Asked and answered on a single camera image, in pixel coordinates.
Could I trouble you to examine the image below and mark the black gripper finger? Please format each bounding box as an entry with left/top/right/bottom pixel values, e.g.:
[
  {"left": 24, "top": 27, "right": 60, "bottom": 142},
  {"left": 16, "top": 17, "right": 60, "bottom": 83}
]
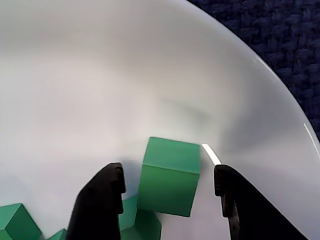
[
  {"left": 66, "top": 162, "right": 126, "bottom": 240},
  {"left": 213, "top": 164, "right": 309, "bottom": 240}
]

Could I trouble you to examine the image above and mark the green cube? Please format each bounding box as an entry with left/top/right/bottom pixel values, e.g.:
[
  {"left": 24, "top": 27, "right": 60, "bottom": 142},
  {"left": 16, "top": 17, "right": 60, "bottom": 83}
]
[
  {"left": 46, "top": 228, "right": 69, "bottom": 240},
  {"left": 0, "top": 203, "right": 43, "bottom": 240},
  {"left": 117, "top": 194, "right": 163, "bottom": 240},
  {"left": 136, "top": 136, "right": 202, "bottom": 218}
]

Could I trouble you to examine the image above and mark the white round plate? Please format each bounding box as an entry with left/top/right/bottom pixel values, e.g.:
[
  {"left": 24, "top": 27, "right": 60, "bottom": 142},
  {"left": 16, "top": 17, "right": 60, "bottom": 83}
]
[{"left": 0, "top": 0, "right": 320, "bottom": 240}]

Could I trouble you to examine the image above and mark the blue woven tablecloth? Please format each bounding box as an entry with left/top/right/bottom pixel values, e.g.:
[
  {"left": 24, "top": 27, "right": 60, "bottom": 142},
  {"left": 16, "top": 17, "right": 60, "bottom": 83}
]
[{"left": 187, "top": 0, "right": 320, "bottom": 151}]

